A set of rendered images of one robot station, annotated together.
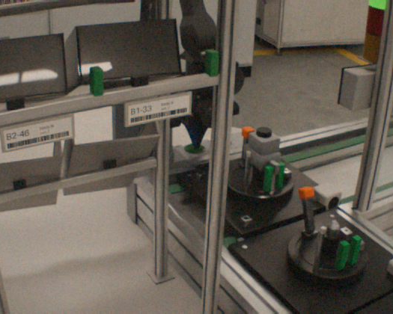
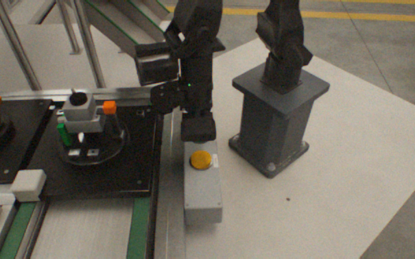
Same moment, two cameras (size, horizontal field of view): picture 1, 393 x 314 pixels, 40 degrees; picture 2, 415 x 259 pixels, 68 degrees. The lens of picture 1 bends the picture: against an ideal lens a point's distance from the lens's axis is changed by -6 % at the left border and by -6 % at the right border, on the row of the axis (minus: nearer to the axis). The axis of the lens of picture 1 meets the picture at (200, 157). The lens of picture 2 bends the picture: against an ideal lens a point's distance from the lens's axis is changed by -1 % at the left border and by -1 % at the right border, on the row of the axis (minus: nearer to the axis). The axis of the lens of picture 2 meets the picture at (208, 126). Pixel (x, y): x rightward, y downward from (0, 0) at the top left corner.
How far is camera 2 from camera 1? 145 cm
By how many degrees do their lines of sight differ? 89
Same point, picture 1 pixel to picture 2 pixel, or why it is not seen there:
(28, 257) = not seen: hidden behind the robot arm
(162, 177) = (85, 40)
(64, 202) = (220, 88)
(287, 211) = (47, 144)
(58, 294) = (127, 70)
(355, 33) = not seen: outside the picture
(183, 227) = (94, 90)
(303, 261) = not seen: outside the picture
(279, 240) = (25, 122)
